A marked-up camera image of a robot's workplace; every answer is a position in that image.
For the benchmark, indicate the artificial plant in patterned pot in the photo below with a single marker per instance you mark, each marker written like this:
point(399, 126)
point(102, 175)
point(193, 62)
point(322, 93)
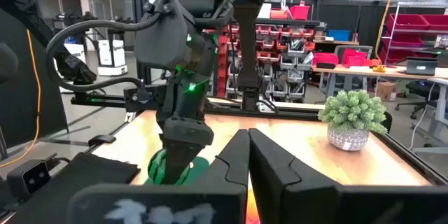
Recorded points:
point(350, 119)

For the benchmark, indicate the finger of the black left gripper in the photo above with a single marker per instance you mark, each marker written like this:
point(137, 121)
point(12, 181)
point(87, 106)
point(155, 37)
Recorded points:
point(176, 162)

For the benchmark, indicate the black office chair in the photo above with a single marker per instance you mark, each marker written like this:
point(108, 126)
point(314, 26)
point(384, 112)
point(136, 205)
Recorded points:
point(420, 92)

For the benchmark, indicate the black table-level camera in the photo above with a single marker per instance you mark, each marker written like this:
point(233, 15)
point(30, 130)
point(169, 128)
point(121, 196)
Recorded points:
point(29, 178)

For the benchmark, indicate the storage rack with red bins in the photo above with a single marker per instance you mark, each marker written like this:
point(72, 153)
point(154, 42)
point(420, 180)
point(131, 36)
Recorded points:
point(280, 52)

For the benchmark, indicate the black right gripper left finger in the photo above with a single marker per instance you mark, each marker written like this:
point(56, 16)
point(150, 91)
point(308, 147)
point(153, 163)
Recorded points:
point(196, 203)

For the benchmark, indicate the black folded cloth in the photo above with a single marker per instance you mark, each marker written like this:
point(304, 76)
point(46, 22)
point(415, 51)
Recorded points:
point(87, 178)

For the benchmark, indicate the red plastic box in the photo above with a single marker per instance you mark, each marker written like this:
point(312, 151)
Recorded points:
point(325, 59)
point(354, 57)

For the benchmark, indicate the blue plastic bin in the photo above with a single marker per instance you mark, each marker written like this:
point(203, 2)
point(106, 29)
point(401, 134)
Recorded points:
point(339, 35)

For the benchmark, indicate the black diagonal frame brace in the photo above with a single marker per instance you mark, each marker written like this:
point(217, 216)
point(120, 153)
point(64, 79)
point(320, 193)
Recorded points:
point(70, 61)

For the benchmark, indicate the teal plastic container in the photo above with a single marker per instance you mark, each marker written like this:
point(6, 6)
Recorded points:
point(200, 168)

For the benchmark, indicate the cardboard box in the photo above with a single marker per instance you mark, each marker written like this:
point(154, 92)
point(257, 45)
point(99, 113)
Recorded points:
point(386, 91)

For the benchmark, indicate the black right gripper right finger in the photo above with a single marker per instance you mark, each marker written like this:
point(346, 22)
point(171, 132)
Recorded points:
point(315, 203)

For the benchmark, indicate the wooden desk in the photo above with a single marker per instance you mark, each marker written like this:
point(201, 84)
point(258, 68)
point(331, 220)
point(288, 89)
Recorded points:
point(392, 73)

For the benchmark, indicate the black table clamp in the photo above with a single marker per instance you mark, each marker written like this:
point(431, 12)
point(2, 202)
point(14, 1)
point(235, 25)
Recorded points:
point(101, 140)

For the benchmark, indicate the grey laptop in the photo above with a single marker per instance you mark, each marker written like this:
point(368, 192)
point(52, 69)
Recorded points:
point(421, 66)

